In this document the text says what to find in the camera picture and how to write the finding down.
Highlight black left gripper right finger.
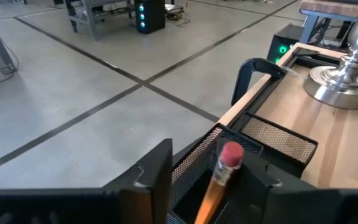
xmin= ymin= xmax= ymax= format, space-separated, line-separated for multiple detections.
xmin=222 ymin=153 xmax=317 ymax=224

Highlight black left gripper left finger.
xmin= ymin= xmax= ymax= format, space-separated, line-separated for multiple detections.
xmin=103 ymin=138 xmax=173 ymax=224

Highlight orange wooden pencil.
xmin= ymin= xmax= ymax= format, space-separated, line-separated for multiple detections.
xmin=193 ymin=141 xmax=245 ymax=224

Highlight black mesh desk organizer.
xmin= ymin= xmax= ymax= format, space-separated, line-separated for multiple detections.
xmin=166 ymin=111 xmax=319 ymax=224

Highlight black table clamp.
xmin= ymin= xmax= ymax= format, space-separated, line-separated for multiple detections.
xmin=231 ymin=58 xmax=306 ymax=106

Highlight silver table lamp white shade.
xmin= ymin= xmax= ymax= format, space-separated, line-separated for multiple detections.
xmin=303 ymin=2 xmax=358 ymax=110

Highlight black computer green light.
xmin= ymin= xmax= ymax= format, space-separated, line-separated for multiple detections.
xmin=266 ymin=24 xmax=304 ymax=63

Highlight black computer tower cyan lights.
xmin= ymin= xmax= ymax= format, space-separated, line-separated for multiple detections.
xmin=134 ymin=0 xmax=167 ymax=34

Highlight grey metal cart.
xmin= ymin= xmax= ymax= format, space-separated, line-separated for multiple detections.
xmin=63 ymin=0 xmax=136 ymax=41

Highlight wooden workbench blue legs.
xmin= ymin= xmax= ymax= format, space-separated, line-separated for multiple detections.
xmin=299 ymin=0 xmax=358 ymax=52

